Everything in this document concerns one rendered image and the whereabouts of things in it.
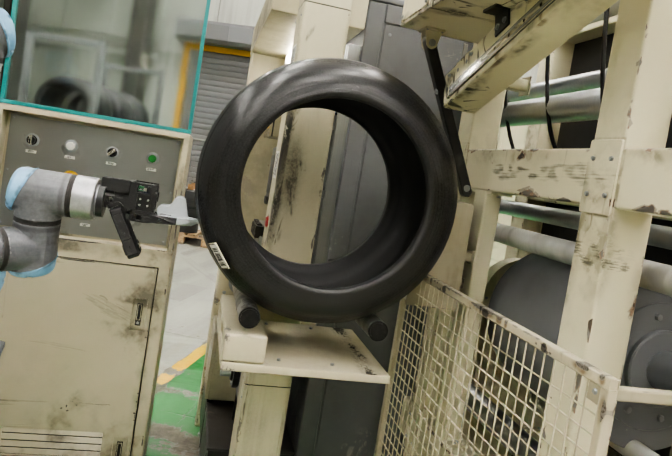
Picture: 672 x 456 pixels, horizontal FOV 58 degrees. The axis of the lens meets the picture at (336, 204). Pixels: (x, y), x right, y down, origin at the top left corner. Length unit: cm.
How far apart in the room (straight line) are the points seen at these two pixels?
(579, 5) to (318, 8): 70
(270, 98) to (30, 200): 52
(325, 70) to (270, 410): 95
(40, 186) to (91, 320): 77
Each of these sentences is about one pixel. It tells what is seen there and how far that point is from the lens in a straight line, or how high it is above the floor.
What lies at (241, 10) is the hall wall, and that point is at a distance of 1152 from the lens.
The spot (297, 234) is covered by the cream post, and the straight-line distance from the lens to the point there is 163.
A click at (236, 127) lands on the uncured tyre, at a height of 128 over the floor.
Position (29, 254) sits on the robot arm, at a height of 96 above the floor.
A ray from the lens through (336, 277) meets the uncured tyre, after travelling 156.
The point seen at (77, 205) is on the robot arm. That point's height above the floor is 108.
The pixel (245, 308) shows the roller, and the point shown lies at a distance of 127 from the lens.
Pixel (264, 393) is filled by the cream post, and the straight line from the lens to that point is 173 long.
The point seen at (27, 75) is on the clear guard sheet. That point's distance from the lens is 203.
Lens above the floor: 123
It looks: 3 degrees down
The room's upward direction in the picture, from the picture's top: 9 degrees clockwise
